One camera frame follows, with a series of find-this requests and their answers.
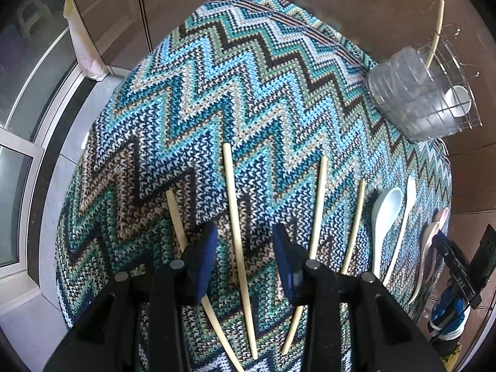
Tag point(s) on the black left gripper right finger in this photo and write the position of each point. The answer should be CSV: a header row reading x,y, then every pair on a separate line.
x,y
383,337

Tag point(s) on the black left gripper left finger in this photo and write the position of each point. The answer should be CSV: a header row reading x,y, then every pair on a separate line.
x,y
106,337

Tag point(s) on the pink spoon front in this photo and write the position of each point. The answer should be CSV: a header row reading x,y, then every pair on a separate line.
x,y
430,232

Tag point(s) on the pink spoon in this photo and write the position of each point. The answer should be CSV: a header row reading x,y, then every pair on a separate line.
x,y
430,232
440,217

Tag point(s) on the beige chopstick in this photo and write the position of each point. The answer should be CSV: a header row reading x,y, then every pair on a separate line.
x,y
313,246
238,247
437,35
355,227
183,243

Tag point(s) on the large white ceramic spoon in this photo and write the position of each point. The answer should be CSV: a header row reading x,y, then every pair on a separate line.
x,y
384,213

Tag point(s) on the slim white plastic spork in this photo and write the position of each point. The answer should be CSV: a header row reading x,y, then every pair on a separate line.
x,y
410,200

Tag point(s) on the small white ceramic spoon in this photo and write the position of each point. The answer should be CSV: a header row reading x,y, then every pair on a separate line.
x,y
458,101

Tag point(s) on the clear plastic utensil holder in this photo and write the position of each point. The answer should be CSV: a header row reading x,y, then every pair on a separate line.
x,y
412,97

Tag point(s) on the zigzag knitted table cloth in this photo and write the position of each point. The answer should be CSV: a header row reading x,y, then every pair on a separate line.
x,y
283,89

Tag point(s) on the glass sliding door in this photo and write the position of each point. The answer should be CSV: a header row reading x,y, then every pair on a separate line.
x,y
49,66

